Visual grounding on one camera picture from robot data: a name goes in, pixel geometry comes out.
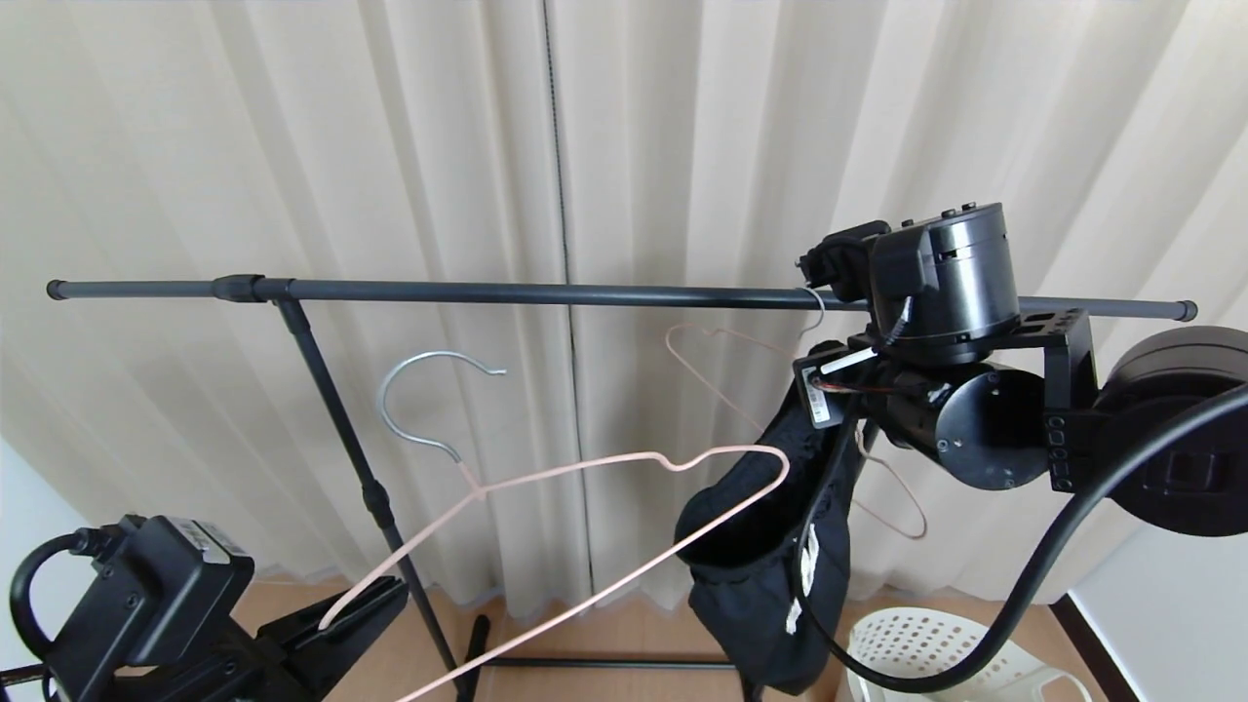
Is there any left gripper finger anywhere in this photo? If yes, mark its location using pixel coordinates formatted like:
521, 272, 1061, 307
259, 577, 409, 650
292, 591, 411, 699

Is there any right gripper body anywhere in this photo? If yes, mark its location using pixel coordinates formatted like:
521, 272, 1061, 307
792, 339, 1050, 491

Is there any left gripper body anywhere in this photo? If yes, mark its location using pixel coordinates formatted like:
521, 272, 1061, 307
107, 624, 329, 702

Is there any pink clothes hanger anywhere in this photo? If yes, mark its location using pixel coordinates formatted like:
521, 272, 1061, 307
666, 288, 927, 540
320, 351, 791, 702

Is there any black garment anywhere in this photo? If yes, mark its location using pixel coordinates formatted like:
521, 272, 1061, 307
673, 390, 874, 695

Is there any white laundry basket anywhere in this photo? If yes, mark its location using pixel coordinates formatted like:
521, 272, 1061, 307
846, 606, 1093, 702

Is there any black clothes rack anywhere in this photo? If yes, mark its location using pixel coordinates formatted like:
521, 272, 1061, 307
46, 275, 1198, 702

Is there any beige curtain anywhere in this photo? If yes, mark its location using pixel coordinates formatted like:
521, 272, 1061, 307
0, 0, 1248, 620

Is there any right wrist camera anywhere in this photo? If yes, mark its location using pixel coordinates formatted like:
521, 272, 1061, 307
798, 222, 890, 303

